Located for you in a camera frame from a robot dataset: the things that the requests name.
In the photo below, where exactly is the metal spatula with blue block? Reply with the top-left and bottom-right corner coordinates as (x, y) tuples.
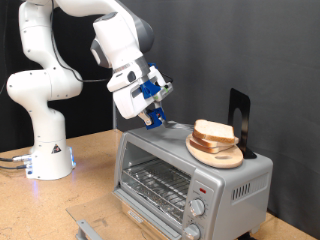
(145, 107), (196, 132)

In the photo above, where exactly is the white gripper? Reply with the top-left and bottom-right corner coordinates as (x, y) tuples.
(106, 63), (169, 127)

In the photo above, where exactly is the black metal bookend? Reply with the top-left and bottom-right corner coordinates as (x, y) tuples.
(227, 87), (258, 160)

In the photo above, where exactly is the black backdrop curtain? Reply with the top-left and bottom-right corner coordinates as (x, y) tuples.
(0, 0), (114, 153)

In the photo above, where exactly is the glass oven door with handle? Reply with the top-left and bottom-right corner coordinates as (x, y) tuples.
(65, 191), (183, 240)

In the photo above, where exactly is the silver toaster oven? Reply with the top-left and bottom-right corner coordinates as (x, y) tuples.
(113, 120), (274, 240)

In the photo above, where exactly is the black base cable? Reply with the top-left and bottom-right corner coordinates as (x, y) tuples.
(0, 163), (28, 171)
(0, 154), (33, 163)

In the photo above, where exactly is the round wooden cutting board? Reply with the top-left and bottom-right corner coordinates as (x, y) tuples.
(185, 134), (245, 169)

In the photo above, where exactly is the silver oven knob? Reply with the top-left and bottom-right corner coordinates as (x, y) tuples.
(182, 223), (202, 240)
(188, 198), (207, 218)

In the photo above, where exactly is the vertical metal pole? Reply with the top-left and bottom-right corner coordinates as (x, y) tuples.
(112, 101), (118, 130)

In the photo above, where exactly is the black camera cable with clips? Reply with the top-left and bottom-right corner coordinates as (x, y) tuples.
(49, 0), (174, 84)

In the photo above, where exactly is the metal wire oven rack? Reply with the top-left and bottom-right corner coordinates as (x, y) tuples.
(121, 158), (192, 223)

